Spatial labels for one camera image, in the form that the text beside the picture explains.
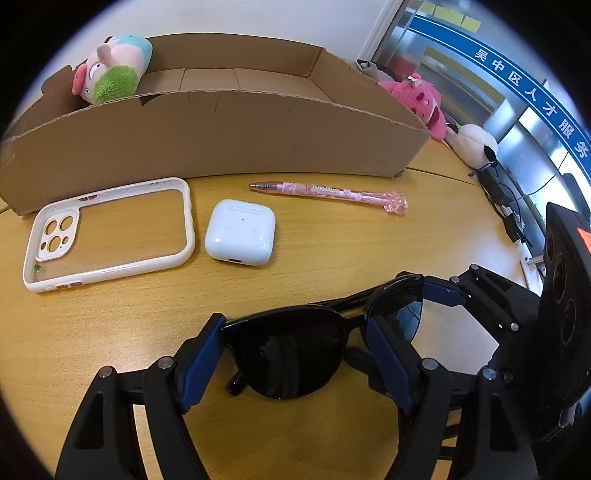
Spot pink green blue plush toy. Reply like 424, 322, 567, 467
71, 34, 153, 105

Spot white plush toy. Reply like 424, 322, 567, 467
445, 124, 500, 168

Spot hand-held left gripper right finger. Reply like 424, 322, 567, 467
367, 315, 539, 480

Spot white earbuds case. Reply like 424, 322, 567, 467
204, 199, 277, 267

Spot cream clear phone case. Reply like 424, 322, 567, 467
21, 176, 196, 294

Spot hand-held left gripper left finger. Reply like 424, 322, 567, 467
58, 313, 227, 480

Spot pink bear-topped pen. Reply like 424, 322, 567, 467
249, 181, 410, 216

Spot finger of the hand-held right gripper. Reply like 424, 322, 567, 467
396, 264, 542, 333

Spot black power adapter with cables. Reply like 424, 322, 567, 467
470, 161, 537, 246

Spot blue wall banner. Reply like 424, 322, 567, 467
409, 0, 591, 160

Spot black sunglasses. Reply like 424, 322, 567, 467
223, 276, 428, 400

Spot pink bear plush toy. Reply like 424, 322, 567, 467
379, 74, 449, 142

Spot brown cardboard box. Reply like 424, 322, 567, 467
0, 33, 433, 217

